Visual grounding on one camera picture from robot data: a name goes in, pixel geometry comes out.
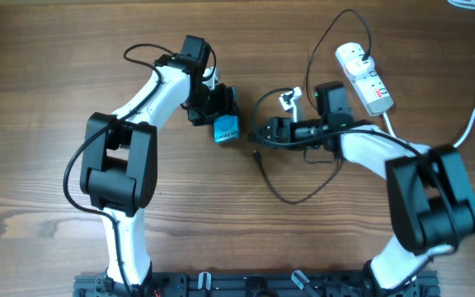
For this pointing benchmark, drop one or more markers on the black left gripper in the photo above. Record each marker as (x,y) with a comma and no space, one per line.
(223,106)

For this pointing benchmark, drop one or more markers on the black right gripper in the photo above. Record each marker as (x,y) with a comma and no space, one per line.
(277,125)

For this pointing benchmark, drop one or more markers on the Galaxy S25 smartphone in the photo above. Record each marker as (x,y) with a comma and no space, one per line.
(227,127)

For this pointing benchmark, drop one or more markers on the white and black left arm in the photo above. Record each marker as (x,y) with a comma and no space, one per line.
(119,156)

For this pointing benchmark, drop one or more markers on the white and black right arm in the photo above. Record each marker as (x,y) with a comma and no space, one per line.
(430,197)

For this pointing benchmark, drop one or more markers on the white charger plug adapter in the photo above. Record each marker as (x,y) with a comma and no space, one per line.
(358,68)

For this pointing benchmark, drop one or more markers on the white power strip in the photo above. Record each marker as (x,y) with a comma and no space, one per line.
(370,89)

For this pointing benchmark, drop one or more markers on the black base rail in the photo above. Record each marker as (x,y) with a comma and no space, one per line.
(254,284)

